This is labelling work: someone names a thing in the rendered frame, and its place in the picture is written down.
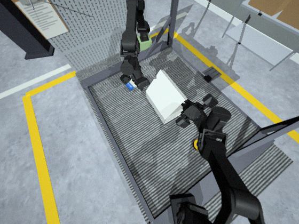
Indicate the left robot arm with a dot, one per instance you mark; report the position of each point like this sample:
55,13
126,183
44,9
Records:
235,196

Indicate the white ruled paper sheet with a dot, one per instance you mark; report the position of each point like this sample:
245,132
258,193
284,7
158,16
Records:
44,18

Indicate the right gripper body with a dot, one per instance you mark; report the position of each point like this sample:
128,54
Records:
141,81

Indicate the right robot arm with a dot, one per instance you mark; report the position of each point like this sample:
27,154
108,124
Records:
129,41

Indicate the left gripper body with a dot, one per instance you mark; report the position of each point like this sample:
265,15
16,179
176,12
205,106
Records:
209,101

